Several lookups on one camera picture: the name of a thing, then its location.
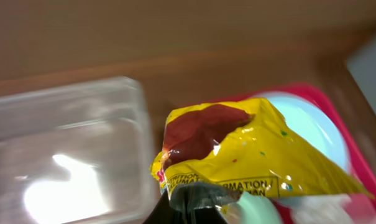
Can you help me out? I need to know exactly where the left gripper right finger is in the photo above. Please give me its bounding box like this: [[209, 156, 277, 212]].
[[220, 192, 283, 224]]

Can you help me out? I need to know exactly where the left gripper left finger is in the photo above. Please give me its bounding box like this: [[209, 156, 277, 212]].
[[144, 182, 241, 224]]

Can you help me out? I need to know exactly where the yellow snack wrapper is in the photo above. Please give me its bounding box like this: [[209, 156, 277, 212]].
[[150, 98, 366, 198]]

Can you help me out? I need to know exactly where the white tissue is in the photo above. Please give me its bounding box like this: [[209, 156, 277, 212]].
[[277, 195, 354, 224]]

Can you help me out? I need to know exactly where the light blue plate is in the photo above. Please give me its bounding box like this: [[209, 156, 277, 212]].
[[255, 91, 351, 173]]

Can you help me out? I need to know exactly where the red plastic tray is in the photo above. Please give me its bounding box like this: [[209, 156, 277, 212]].
[[222, 83, 376, 223]]

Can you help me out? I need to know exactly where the clear plastic bin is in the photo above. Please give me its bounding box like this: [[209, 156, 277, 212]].
[[0, 77, 157, 223]]

